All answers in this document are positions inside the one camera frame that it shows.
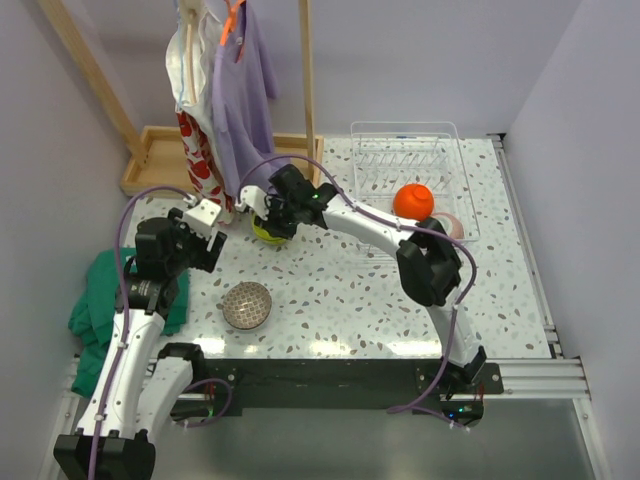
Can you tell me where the lilac purple shirt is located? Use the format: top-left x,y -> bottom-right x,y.
212,1 -> 288,197

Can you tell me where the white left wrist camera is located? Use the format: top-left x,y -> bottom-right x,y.
182,197 -> 222,229

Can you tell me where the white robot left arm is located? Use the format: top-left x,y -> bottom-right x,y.
53,200 -> 226,479

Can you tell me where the red floral white garment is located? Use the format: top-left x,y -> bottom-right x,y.
165,3 -> 234,224

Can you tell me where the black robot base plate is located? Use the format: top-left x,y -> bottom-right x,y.
149,357 -> 504,419

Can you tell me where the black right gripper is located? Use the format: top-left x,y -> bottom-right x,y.
254,197 -> 301,241

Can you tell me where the white wire dish rack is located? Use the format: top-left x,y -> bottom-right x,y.
351,121 -> 480,243

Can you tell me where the wooden clothes hanger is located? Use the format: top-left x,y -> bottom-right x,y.
178,0 -> 204,103

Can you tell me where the lime green bowl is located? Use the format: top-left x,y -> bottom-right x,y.
251,213 -> 287,245

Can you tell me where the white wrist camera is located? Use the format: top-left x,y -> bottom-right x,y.
235,185 -> 269,218
182,197 -> 222,229

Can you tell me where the orange clothes hanger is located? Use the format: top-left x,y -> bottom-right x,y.
219,0 -> 247,64

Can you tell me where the aluminium rail frame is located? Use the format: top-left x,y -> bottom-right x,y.
53,125 -> 591,479

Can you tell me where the brown patterned ceramic bowl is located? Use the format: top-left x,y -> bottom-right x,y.
222,282 -> 272,331

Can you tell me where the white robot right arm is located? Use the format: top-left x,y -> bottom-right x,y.
265,165 -> 486,393

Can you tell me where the green sweatshirt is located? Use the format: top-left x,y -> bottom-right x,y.
67,245 -> 191,399

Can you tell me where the pink white ceramic bowl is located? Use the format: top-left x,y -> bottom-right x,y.
432,212 -> 465,240

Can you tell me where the wooden clothes rack stand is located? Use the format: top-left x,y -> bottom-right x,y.
39,1 -> 324,196

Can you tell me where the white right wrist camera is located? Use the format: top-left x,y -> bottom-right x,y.
235,185 -> 269,218

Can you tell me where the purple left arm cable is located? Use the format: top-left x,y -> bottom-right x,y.
87,185 -> 235,480

